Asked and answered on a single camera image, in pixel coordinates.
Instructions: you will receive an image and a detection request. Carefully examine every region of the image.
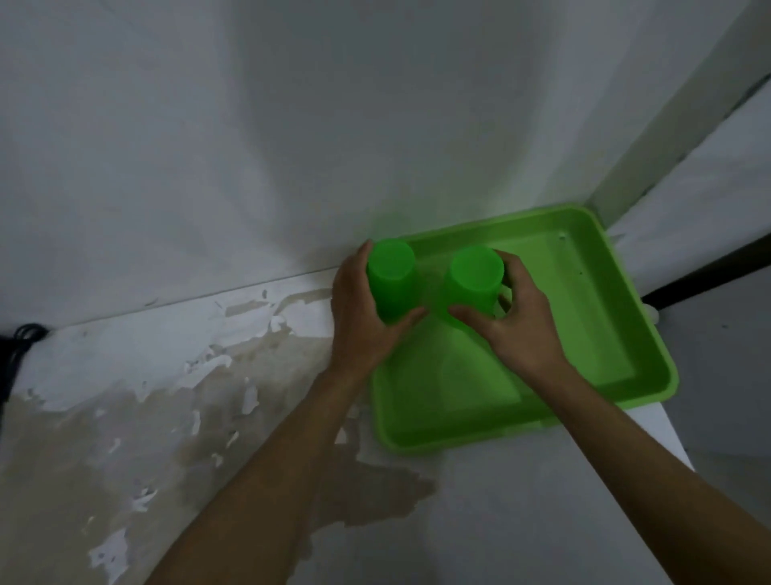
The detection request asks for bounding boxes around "black power cable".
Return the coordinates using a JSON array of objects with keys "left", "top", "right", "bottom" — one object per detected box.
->
[{"left": 0, "top": 323, "right": 51, "bottom": 417}]

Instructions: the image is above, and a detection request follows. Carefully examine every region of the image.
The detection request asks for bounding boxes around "green plastic cup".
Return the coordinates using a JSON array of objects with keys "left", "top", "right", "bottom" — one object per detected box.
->
[
  {"left": 439, "top": 245, "right": 506, "bottom": 329},
  {"left": 365, "top": 238, "right": 422, "bottom": 325}
]

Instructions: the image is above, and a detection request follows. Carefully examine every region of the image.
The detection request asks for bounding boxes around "person's right hand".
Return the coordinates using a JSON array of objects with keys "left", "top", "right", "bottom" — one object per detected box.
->
[{"left": 447, "top": 250, "right": 577, "bottom": 396}]

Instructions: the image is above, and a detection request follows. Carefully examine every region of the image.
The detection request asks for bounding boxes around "green plastic tray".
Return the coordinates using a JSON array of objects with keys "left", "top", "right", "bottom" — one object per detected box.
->
[{"left": 370, "top": 203, "right": 680, "bottom": 456}]

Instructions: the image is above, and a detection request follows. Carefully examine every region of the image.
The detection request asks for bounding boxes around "person's right forearm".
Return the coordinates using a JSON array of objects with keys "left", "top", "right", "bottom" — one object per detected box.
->
[{"left": 529, "top": 364, "right": 771, "bottom": 585}]

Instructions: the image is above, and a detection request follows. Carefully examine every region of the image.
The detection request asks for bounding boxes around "person's left forearm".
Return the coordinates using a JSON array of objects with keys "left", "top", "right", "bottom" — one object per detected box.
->
[{"left": 144, "top": 367, "right": 369, "bottom": 585}]

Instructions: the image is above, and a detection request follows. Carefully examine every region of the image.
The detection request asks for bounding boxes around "person's left hand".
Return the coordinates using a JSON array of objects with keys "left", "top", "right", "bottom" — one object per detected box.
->
[{"left": 329, "top": 239, "right": 430, "bottom": 387}]

